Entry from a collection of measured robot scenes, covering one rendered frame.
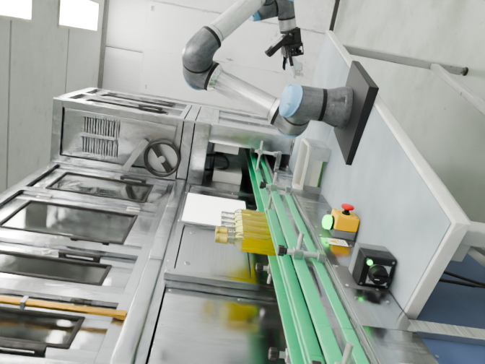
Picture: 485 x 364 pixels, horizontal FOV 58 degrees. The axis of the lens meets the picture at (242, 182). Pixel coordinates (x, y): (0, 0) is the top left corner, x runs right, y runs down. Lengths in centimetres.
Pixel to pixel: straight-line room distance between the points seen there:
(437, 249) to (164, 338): 76
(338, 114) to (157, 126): 131
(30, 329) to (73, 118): 156
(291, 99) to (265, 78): 377
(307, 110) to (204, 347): 83
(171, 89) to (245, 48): 100
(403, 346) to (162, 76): 469
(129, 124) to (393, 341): 202
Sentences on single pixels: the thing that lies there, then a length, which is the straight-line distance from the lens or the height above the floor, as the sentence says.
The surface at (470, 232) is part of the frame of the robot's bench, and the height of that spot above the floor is 68.
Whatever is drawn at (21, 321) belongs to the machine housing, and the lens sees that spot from 140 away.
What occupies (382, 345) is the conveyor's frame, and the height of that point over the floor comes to 85.
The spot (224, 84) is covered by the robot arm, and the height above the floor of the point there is 121.
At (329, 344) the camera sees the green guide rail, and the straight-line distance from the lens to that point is 90.
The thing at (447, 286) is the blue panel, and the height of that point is 54.
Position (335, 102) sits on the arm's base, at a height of 83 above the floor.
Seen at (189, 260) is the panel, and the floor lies 124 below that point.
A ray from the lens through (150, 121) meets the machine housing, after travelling 259.
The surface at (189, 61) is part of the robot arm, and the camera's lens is 165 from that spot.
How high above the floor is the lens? 124
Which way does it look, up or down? 5 degrees down
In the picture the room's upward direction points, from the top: 81 degrees counter-clockwise
